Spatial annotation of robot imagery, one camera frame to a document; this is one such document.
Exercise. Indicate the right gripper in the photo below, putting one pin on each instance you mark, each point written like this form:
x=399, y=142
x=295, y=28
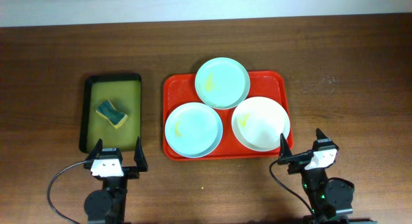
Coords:
x=295, y=161

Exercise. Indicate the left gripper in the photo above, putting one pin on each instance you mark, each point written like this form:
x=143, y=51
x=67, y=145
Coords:
x=129, y=172

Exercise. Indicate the green and yellow sponge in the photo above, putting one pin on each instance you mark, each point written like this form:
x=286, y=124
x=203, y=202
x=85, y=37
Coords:
x=115, y=117

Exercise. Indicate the white plate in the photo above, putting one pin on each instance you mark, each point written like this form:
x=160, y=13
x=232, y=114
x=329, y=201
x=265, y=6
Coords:
x=259, y=122

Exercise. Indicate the light blue plate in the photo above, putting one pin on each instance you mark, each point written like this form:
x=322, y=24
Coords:
x=193, y=130

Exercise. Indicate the light green plate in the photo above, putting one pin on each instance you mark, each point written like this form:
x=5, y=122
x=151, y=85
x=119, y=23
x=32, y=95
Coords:
x=222, y=83

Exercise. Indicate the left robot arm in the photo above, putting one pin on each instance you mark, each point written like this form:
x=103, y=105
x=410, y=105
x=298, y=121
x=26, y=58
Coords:
x=108, y=205

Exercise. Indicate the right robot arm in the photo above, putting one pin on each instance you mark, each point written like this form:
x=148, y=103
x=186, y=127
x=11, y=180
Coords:
x=329, y=198

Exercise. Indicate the black tray with soapy water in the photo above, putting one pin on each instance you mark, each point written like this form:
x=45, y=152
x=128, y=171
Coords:
x=124, y=91

